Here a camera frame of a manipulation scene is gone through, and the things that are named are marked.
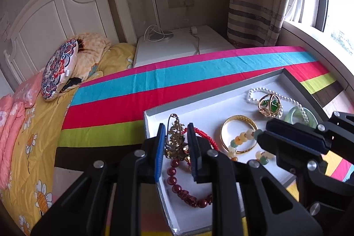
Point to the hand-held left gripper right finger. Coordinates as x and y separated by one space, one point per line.
193 153

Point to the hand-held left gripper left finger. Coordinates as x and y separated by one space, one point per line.
160 153

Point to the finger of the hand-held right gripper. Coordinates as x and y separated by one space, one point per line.
293 131
279 147

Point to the gold brooch pin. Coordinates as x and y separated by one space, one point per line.
175 139

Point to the pale green jade bangle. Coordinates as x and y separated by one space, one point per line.
312 115

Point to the gold bangle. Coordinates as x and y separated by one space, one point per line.
240 117

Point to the silver jewelry box tray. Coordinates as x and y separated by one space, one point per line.
221 103

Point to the striped colourful blanket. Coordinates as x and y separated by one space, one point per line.
166 81

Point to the white nightstand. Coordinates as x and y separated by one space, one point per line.
171 49

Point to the white desk lamp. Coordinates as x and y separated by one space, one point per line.
160 36

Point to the yellow floral bedsheet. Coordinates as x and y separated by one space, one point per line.
41 156

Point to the orange checked blanket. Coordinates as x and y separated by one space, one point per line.
92 51

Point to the window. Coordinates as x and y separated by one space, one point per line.
340 17

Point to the round patterned cushion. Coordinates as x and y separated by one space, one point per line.
59 70

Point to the pink floral quilt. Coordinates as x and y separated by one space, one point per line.
13 120

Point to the white wooden headboard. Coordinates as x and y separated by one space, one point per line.
69 12

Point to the wall socket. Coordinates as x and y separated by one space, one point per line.
179 0

